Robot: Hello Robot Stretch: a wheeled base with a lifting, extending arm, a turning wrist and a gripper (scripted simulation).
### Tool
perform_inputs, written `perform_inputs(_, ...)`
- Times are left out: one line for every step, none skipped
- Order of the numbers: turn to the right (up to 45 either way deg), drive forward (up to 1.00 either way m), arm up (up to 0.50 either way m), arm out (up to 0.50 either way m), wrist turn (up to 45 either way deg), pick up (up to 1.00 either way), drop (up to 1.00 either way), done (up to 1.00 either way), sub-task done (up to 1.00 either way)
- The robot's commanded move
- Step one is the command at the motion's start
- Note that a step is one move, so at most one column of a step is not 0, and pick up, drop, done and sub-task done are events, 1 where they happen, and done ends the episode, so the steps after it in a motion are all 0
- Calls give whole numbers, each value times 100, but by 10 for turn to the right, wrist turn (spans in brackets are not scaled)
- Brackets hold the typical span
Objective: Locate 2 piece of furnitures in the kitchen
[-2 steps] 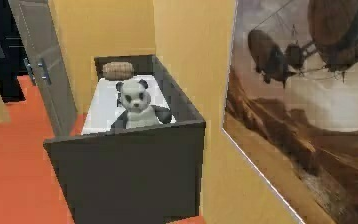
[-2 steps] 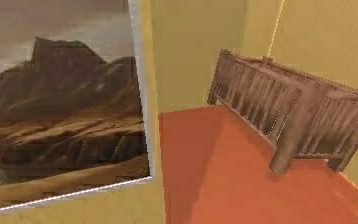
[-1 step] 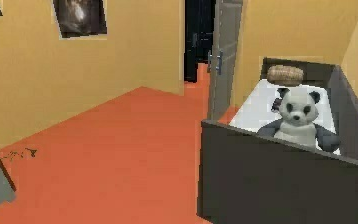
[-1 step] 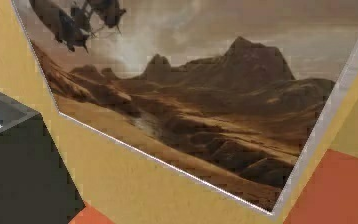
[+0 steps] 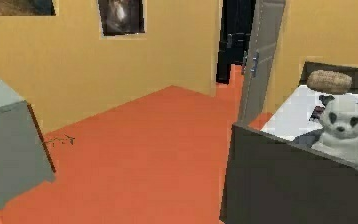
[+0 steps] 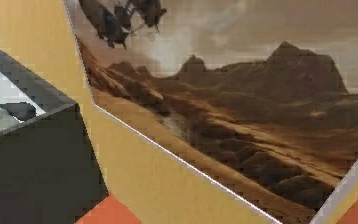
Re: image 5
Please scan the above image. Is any dark framed picture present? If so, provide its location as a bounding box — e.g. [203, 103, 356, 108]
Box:
[97, 0, 147, 37]

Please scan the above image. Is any grey room door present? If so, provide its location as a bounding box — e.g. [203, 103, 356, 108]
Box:
[237, 0, 287, 126]

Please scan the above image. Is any grey cabinet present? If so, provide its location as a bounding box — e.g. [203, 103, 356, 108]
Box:
[0, 76, 57, 211]

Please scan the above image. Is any tan round pillow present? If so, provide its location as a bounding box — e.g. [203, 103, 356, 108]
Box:
[306, 69, 354, 95]

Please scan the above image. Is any dark brown bed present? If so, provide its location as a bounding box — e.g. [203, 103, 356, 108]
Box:
[219, 61, 358, 224]

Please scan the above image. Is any brown framed picture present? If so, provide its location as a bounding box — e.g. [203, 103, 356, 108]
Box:
[0, 0, 57, 18]

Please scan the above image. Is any grey door handle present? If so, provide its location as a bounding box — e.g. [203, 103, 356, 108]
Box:
[250, 51, 260, 79]

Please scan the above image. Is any thin dry twig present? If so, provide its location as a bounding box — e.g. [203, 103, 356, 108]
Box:
[44, 134, 76, 148]

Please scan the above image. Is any white panda plush toy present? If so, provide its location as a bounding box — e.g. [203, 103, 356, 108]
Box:
[292, 94, 358, 168]

